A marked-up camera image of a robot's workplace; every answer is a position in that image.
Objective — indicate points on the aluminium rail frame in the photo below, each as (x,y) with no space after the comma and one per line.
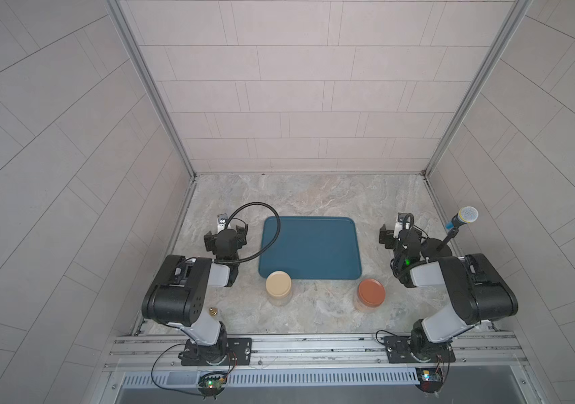
(489,366)

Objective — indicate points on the left circuit board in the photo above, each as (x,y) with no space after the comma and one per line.
(212,384)

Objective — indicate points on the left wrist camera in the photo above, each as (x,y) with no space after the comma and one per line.
(222,222)

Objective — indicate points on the beige lid jar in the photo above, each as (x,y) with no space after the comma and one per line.
(278,286)

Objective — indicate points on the circuit board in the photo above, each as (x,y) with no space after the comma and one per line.
(212,384)
(430,380)

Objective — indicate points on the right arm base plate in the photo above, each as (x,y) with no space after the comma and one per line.
(413,350)

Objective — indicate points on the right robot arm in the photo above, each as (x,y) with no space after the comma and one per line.
(476,291)

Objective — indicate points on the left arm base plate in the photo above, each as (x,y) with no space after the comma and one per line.
(234,351)

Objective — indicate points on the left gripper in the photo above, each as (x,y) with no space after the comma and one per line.
(239,239)

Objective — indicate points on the blue tray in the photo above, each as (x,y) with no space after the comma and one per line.
(311,247)

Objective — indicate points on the right circuit board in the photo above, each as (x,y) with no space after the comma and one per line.
(430,380)

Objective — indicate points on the clear cookie jar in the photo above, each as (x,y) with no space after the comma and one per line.
(361,307)

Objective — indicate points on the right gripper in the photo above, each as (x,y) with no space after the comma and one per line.
(388,235)

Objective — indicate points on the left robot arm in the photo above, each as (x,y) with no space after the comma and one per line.
(176,297)

